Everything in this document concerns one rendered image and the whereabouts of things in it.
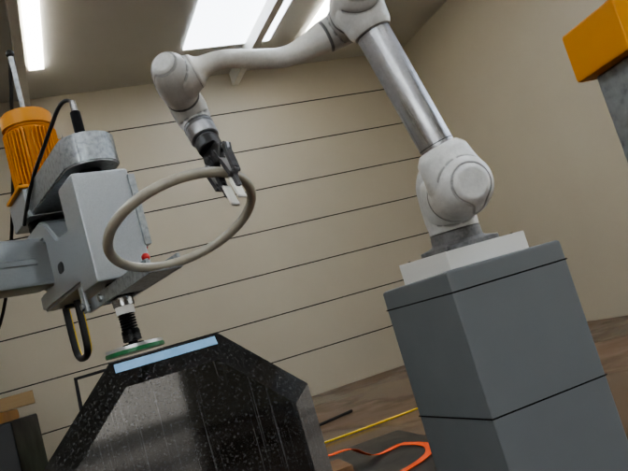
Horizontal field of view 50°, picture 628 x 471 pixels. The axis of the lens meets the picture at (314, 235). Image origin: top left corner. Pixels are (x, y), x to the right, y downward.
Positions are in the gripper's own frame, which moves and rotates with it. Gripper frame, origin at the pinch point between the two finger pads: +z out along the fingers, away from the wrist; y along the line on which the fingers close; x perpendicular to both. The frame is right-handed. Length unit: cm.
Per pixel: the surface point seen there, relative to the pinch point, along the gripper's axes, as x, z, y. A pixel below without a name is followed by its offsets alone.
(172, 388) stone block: 6, 33, 51
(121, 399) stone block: 19, 30, 58
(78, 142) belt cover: -2, -73, 56
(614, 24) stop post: 30, 56, -98
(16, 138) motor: -13, -126, 108
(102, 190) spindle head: -9, -56, 63
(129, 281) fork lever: -4, -13, 62
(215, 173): 4.1, -6.2, -0.4
